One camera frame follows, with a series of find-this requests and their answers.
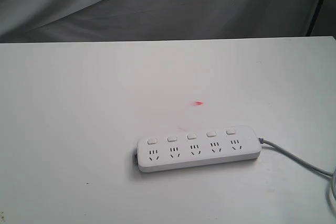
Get white five-socket power strip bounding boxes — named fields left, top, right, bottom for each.
left=136, top=126, right=261, bottom=173

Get grey backdrop cloth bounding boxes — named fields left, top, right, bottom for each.
left=1, top=0, right=317, bottom=43

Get grey power cable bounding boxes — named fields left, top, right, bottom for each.
left=257, top=137, right=336, bottom=209

